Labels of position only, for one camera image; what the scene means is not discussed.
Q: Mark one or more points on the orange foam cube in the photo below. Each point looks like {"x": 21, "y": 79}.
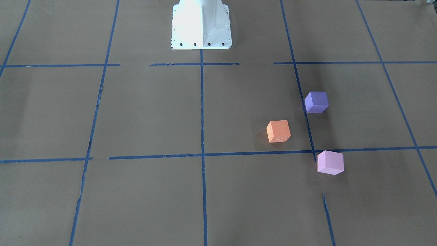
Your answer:
{"x": 278, "y": 131}

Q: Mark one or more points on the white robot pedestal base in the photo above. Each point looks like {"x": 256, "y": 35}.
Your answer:
{"x": 200, "y": 25}

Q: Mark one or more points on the pink foam cube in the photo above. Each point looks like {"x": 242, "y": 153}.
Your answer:
{"x": 329, "y": 162}

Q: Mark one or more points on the purple foam cube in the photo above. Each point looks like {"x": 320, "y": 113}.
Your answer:
{"x": 316, "y": 102}

